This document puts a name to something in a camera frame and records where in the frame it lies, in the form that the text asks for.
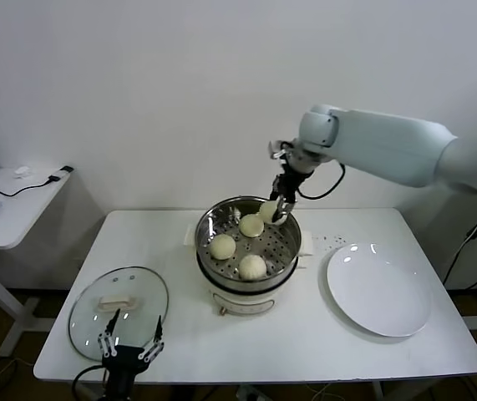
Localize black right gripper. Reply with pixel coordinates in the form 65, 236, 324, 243
270, 164, 313, 225

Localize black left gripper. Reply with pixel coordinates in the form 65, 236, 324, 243
98, 308, 165, 401

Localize white steamed baozi bun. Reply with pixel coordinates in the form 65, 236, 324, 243
238, 213, 266, 238
259, 200, 285, 226
237, 253, 267, 281
209, 233, 237, 261

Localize round glass pot lid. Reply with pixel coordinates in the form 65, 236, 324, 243
69, 265, 170, 361

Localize stainless perforated steamer basket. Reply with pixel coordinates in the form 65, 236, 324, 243
184, 195, 315, 292

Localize scattered dark crumbs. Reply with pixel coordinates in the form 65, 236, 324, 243
315, 233, 346, 248

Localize white electric pot base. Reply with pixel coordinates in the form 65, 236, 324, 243
195, 246, 312, 317

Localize white round plate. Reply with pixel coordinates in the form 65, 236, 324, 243
326, 243, 434, 338

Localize white side desk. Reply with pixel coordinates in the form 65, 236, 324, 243
0, 166, 76, 358

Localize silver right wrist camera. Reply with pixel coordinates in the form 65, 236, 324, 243
267, 140, 296, 162

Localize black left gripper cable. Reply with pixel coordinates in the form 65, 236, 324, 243
72, 363, 108, 401

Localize black desk cable with adapters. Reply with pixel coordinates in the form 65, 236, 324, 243
0, 165, 75, 197

